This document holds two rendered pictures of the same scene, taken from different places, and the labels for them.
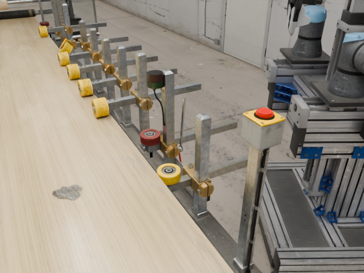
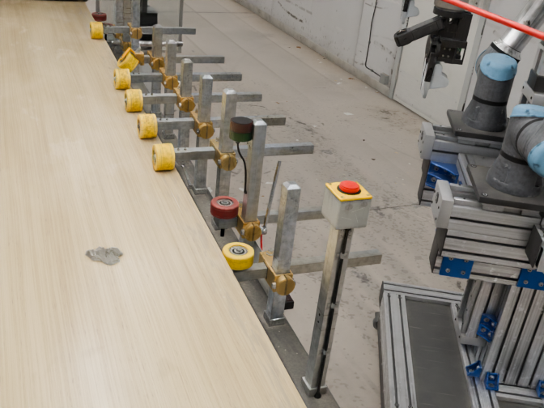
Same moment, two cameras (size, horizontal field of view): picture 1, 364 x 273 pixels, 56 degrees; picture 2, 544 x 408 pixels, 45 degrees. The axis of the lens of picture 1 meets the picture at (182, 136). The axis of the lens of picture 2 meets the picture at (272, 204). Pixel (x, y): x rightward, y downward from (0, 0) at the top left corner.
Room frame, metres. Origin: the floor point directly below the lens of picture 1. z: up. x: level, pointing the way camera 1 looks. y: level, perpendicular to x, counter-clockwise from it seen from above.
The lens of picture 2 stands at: (-0.48, -0.13, 1.78)
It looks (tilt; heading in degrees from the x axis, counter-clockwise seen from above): 28 degrees down; 4
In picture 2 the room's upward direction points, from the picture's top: 7 degrees clockwise
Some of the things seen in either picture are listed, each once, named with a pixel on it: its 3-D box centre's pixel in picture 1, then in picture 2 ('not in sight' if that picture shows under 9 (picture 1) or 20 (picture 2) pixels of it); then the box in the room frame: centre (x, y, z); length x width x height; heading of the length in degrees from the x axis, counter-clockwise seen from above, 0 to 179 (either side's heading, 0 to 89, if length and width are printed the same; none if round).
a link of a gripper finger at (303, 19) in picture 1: (300, 21); (435, 82); (1.08, -0.36, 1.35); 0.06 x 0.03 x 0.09; 91
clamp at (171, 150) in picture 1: (166, 144); (244, 222); (1.17, 0.07, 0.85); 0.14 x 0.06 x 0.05; 28
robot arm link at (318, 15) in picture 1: (312, 20); (495, 76); (1.78, -0.66, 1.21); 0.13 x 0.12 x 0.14; 174
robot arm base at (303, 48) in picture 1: (308, 44); (486, 110); (1.77, -0.66, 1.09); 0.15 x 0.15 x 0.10
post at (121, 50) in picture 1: (124, 92); (202, 142); (1.59, 0.29, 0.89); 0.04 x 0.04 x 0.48; 28
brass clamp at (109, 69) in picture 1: (106, 66); (184, 99); (1.83, 0.42, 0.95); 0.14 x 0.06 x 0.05; 28
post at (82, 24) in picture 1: (86, 57); (156, 79); (2.25, 0.64, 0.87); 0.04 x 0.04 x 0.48; 28
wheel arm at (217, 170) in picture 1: (217, 170); (307, 265); (1.01, -0.13, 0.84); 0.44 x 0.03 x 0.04; 118
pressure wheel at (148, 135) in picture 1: (150, 144); (223, 218); (1.16, 0.13, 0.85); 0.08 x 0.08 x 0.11
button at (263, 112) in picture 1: (264, 114); (349, 188); (0.70, -0.19, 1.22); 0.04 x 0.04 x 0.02
